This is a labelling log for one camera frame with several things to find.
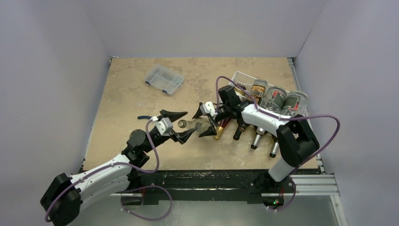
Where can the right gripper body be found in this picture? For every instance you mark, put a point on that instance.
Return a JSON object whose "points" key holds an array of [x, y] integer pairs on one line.
{"points": [[212, 119]]}

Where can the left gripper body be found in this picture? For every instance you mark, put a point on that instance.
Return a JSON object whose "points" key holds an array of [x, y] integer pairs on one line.
{"points": [[157, 141]]}

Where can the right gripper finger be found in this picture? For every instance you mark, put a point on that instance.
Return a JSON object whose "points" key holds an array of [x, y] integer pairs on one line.
{"points": [[200, 111], [207, 128]]}

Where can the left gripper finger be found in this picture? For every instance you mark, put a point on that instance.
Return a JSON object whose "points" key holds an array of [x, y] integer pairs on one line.
{"points": [[182, 137], [173, 116]]}

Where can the tall clear glass bottle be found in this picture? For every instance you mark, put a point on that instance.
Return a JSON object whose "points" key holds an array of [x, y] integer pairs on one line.
{"points": [[188, 124]]}

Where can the square bottle gold black cap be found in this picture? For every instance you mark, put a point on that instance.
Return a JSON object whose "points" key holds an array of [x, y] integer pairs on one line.
{"points": [[257, 91]]}

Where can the round clear bottle silver cap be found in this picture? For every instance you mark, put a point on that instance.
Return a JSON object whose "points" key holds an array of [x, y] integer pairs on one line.
{"points": [[273, 101]]}

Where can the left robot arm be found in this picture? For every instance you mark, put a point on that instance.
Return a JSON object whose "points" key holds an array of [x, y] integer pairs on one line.
{"points": [[67, 195]]}

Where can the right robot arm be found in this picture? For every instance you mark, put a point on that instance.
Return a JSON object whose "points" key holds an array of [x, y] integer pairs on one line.
{"points": [[297, 142]]}

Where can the amber bottle gold foil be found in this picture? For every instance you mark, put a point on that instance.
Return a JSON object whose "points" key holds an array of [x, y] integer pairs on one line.
{"points": [[225, 122]]}

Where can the dark bottle black cap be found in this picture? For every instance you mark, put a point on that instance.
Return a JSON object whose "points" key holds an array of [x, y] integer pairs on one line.
{"points": [[240, 129]]}

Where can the clear plastic compartment box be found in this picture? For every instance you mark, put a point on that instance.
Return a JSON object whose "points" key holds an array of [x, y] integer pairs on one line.
{"points": [[164, 79]]}

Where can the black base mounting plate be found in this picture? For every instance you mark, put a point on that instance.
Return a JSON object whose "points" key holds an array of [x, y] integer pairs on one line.
{"points": [[250, 186]]}

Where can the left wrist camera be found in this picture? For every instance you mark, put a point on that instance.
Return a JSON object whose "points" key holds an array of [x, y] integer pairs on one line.
{"points": [[164, 126]]}

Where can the white wire wine rack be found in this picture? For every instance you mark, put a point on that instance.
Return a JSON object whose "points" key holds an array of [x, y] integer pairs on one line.
{"points": [[246, 81]]}

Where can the aluminium frame rail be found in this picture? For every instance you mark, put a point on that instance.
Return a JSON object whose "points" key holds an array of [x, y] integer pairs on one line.
{"points": [[317, 185]]}

